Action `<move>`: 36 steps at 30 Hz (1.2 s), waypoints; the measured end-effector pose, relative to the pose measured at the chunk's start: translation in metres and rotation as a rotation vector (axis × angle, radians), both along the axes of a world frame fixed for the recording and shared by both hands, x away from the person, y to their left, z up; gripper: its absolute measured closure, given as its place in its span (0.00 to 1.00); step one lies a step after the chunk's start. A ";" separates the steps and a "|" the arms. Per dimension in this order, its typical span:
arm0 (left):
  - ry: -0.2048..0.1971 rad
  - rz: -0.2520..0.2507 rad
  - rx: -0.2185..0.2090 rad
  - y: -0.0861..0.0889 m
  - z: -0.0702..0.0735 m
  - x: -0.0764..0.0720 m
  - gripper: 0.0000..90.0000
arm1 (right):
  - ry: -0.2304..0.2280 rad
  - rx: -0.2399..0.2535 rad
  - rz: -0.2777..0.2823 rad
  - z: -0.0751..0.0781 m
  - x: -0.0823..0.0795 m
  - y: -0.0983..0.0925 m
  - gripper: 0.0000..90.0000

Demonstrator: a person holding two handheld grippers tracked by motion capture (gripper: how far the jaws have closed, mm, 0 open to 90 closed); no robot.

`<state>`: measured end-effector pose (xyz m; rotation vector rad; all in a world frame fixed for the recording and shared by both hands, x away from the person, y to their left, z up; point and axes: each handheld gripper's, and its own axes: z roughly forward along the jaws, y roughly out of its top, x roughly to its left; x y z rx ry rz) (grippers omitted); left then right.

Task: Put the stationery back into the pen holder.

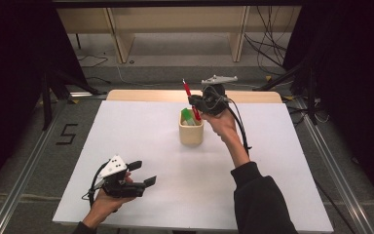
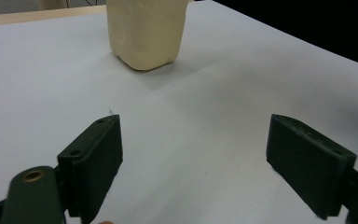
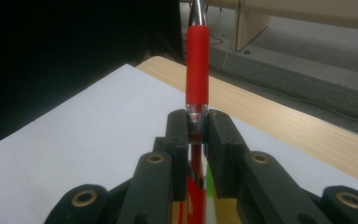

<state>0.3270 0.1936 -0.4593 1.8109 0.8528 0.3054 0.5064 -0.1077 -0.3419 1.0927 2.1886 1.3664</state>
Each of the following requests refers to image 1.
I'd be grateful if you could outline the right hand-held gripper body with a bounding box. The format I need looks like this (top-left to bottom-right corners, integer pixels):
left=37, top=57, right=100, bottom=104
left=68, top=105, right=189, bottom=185
left=193, top=74, right=239, bottom=116

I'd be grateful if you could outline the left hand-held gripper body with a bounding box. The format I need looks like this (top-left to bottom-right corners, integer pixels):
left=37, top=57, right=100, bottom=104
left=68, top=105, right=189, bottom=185
left=93, top=154, right=148, bottom=199

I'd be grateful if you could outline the red pen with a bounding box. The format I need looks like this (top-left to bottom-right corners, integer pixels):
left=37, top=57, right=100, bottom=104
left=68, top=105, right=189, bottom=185
left=182, top=78, right=203, bottom=122

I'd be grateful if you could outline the green marker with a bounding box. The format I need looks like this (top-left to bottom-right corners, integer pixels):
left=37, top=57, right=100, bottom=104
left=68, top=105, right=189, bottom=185
left=180, top=107, right=198, bottom=127

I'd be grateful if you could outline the beige square pen cup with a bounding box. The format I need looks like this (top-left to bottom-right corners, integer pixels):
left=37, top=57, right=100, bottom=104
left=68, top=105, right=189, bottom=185
left=178, top=107, right=206, bottom=146

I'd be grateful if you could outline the person's right hand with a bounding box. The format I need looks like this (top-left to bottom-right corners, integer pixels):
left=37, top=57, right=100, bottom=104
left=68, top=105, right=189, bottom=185
left=201, top=108, right=241, bottom=146

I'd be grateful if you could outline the person's left hand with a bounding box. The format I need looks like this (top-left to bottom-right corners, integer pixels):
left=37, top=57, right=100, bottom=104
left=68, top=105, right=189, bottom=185
left=89, top=173, right=134, bottom=226

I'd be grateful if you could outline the white board sheet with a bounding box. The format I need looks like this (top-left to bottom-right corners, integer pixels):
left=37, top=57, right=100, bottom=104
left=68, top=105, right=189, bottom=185
left=52, top=99, right=335, bottom=234

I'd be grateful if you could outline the light wooden table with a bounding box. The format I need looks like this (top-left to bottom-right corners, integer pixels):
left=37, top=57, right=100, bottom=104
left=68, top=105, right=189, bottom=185
left=105, top=90, right=283, bottom=104

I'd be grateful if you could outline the black metal stand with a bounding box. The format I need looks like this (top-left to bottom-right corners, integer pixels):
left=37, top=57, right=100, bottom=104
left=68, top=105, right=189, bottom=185
left=41, top=68, right=102, bottom=132
left=252, top=58, right=319, bottom=127

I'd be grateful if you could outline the black curtain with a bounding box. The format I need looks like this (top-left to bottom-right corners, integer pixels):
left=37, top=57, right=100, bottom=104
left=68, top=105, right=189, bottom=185
left=282, top=0, right=374, bottom=209
left=0, top=0, right=90, bottom=203

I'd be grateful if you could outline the left hand-held gripper cable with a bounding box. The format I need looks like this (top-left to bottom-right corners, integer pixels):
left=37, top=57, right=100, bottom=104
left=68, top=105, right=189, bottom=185
left=81, top=161, right=110, bottom=210

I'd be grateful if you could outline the hand-held gripper cable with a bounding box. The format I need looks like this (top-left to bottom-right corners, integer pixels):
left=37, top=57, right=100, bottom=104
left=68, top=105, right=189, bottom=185
left=81, top=161, right=110, bottom=210
left=225, top=97, right=253, bottom=156

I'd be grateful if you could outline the right hand-held gripper cable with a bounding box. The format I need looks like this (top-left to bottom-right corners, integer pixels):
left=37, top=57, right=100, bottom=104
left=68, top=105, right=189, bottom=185
left=225, top=97, right=253, bottom=156

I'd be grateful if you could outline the bundle of black cables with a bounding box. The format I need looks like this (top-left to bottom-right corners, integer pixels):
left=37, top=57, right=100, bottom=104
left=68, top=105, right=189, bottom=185
left=243, top=5, right=295, bottom=76

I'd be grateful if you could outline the beige wooden desk frame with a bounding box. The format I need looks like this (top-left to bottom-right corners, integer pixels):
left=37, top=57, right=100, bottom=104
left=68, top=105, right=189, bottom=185
left=56, top=6, right=303, bottom=64

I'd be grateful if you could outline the aluminium floor rail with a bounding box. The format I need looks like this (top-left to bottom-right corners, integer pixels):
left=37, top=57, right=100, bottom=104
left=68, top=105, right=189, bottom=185
left=295, top=99, right=374, bottom=234
left=0, top=100, right=67, bottom=234

